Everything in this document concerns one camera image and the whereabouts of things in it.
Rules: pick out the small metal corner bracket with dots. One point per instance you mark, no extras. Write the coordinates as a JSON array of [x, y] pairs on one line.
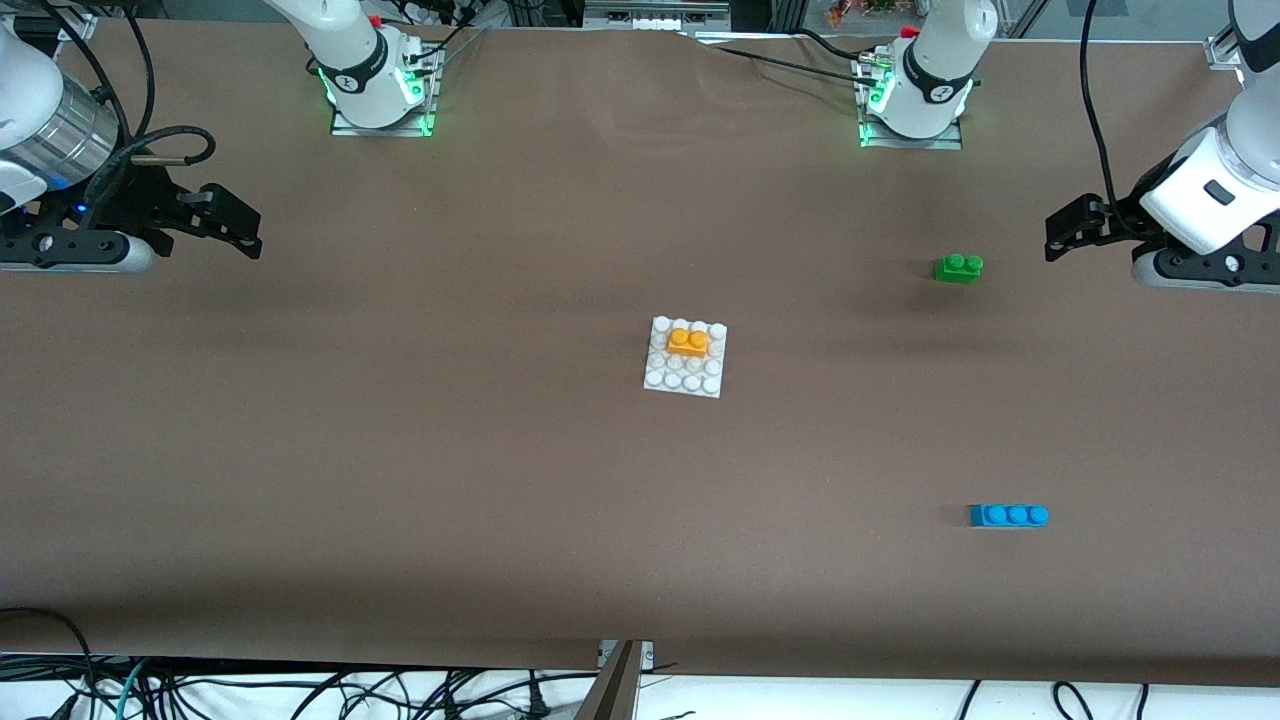
[[648, 652]]

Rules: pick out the aluminium table corner bracket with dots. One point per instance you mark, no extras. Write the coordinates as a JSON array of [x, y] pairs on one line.
[[1218, 52], [78, 28]]

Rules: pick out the aluminium profile post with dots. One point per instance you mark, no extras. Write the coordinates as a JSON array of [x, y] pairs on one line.
[[615, 690]]

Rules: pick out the white studded base plate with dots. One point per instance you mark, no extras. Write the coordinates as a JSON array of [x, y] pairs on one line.
[[660, 380]]

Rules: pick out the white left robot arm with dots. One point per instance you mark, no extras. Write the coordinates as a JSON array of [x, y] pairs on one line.
[[940, 70]]

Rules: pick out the blue three-stud block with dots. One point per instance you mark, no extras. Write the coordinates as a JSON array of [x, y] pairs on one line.
[[1008, 516]]

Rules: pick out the yellow two-stud block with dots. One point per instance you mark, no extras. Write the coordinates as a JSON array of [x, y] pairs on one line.
[[688, 345]]

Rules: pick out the green two-stud block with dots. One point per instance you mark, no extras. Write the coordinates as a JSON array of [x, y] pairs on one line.
[[957, 270]]

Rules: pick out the orange toy pile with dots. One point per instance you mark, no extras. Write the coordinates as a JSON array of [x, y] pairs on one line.
[[860, 8]]

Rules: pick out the brown table cover sheet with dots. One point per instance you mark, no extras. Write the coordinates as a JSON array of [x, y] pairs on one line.
[[500, 560]]

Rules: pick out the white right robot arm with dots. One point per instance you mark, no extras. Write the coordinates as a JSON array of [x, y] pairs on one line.
[[350, 60]]

